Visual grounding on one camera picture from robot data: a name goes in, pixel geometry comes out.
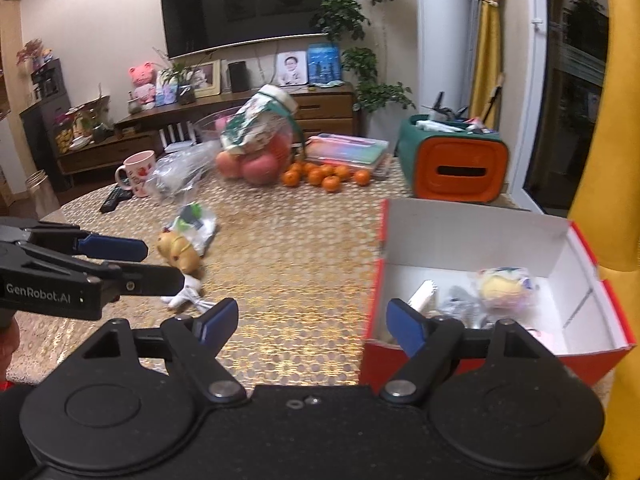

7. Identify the green orange tissue box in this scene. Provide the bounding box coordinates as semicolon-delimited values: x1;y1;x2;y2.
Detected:
396;115;509;204

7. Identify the bread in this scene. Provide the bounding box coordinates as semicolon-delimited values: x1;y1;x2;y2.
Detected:
474;266;537;311

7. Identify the black speaker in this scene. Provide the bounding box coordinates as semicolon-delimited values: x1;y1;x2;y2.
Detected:
228;61;250;93

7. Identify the red apple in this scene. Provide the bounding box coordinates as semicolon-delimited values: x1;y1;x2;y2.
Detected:
241;152;279;185
215;152;243;180

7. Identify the yellow curtain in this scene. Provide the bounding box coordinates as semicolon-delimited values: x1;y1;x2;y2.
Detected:
470;0;502;128

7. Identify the clear fruit bowl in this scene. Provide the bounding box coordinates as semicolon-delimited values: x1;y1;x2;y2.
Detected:
194;106;298;186

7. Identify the white cable charger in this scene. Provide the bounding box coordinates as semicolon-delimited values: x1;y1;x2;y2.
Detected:
160;275;215;313

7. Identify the silver foil snack bag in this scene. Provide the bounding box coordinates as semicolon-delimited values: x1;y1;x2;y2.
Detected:
437;286;496;330

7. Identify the wall television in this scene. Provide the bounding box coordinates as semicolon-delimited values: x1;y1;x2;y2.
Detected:
160;0;323;58

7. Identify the wooden picture frame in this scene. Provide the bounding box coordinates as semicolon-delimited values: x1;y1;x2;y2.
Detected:
191;60;221;99

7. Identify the baby photo frame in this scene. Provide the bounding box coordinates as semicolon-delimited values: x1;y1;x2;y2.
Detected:
276;51;308;87

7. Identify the green leafy houseplant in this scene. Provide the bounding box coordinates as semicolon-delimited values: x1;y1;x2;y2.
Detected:
312;0;414;114

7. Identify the tangerine one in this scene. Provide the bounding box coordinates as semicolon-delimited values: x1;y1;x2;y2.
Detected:
281;169;304;188

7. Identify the tangerine two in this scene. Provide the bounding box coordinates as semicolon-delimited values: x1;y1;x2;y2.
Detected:
307;167;326;186

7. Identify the red apple left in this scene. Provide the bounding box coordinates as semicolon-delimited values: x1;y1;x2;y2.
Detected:
215;152;243;180

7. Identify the pastel folder stack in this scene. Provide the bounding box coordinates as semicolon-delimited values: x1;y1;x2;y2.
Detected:
302;133;392;180

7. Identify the pink pig plush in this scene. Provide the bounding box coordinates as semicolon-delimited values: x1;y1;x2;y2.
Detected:
128;62;156;110

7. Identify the blue box on cabinet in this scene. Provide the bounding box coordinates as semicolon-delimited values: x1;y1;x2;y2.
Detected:
307;44;342;84

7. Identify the yellow spotted toy figure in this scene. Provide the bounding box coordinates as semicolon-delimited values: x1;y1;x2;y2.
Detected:
156;230;201;275

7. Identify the pink strawberry mug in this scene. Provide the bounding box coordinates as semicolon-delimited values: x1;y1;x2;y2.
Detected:
115;150;156;198

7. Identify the clear zip plastic bag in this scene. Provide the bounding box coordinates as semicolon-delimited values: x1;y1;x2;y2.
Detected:
145;141;221;202

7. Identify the green white cloth bag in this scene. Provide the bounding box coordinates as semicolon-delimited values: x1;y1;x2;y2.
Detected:
220;84;304;155

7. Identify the black remote control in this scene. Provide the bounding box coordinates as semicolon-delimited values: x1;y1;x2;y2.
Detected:
100;185;134;214

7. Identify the red cardboard box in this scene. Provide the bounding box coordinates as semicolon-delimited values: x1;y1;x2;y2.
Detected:
359;198;636;388

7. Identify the tangerine three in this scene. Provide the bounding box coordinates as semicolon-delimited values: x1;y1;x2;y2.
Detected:
321;174;342;193

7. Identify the pink square charger box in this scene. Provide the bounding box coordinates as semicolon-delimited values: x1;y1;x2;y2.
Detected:
408;280;438;316

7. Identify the tangerine four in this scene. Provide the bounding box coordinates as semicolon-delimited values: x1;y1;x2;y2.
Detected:
352;169;372;186

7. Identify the small potted grass plant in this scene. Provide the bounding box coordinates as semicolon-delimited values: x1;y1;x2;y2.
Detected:
154;48;196;106

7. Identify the wooden tv cabinet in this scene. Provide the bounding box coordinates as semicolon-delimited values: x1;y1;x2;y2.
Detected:
54;84;359;181

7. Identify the red apple front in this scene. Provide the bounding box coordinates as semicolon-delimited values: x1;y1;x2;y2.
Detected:
241;152;279;185

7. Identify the tissue paper pack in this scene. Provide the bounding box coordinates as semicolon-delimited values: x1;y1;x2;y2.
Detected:
169;202;217;257

